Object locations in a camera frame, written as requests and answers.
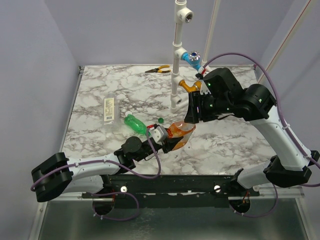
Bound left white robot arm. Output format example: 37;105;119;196
30;136;182;203

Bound blue plastic faucet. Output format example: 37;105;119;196
181;51;201;71

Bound yellow handled pliers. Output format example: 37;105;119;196
145;65;171;74

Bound orange label tea bottle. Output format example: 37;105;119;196
167;120;196;151

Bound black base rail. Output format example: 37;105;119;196
49;172;273;210

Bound white PVC pipe frame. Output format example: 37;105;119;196
170;0;316;113

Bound clear square water bottle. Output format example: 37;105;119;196
103;92;120;126

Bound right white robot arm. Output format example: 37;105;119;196
184;84;320;196

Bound brass yellow faucet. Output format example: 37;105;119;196
179;79;202;93

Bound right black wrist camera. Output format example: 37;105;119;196
200;67;244;98

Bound green plastic bottle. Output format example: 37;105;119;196
124;115;147;135

